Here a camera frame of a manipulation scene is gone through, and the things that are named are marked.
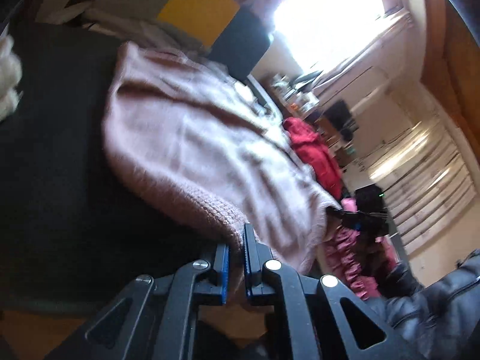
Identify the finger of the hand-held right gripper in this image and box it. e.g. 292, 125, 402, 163
329, 208, 362, 229

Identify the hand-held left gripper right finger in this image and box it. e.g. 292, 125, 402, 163
243, 223, 424, 360

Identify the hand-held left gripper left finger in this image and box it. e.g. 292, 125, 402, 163
45, 242, 230, 360

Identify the pink knit sweater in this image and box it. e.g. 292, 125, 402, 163
101, 41, 343, 276

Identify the person's right forearm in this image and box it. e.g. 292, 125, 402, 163
369, 249, 480, 360

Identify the pink ruffled bedspread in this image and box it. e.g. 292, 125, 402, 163
324, 195, 399, 301

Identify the cream pleated curtain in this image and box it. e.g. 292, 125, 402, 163
369, 116, 474, 256

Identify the red sweater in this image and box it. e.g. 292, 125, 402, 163
282, 117, 343, 200

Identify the bright window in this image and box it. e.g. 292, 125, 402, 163
272, 0, 399, 76

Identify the grey yellow blue padded headboard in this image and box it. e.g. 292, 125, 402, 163
37, 0, 275, 80

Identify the white fluffy cloth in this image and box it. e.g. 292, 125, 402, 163
0, 35, 24, 121

